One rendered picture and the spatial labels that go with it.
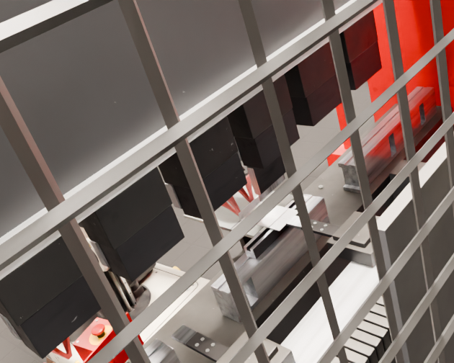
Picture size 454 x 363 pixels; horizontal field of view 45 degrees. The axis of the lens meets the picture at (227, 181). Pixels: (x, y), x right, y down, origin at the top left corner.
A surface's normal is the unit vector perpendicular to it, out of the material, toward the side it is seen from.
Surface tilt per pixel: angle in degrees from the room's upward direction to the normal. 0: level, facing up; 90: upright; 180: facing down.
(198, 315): 0
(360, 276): 0
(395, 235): 90
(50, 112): 90
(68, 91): 90
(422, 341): 90
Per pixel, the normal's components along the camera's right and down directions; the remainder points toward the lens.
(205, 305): -0.29, -0.83
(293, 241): 0.71, 0.15
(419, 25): -0.65, 0.54
